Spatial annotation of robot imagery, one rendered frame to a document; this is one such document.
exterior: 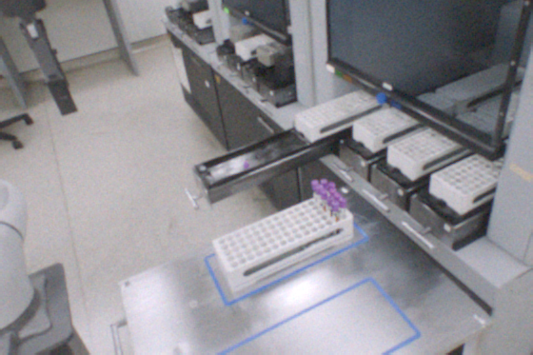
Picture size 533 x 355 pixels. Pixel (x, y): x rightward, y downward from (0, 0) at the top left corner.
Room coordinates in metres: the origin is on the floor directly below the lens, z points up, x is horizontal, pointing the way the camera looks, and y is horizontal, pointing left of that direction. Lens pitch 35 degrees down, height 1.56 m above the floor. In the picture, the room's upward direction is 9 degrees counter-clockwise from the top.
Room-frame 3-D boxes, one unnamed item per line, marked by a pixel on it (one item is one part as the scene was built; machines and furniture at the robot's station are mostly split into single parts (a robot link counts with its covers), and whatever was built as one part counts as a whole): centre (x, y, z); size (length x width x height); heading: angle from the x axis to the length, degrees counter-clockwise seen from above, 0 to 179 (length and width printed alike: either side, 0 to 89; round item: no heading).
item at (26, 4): (0.82, 0.38, 1.36); 0.08 x 0.07 x 0.09; 22
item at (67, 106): (0.76, 0.35, 1.23); 0.03 x 0.01 x 0.07; 112
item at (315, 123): (1.19, -0.27, 0.83); 0.30 x 0.10 x 0.06; 112
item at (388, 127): (1.09, -0.43, 0.83); 0.30 x 0.10 x 0.06; 112
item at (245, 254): (0.68, -0.02, 0.85); 0.30 x 0.10 x 0.06; 110
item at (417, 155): (0.95, -0.49, 0.83); 0.30 x 0.10 x 0.06; 112
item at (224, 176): (1.12, -0.10, 0.78); 0.73 x 0.14 x 0.09; 112
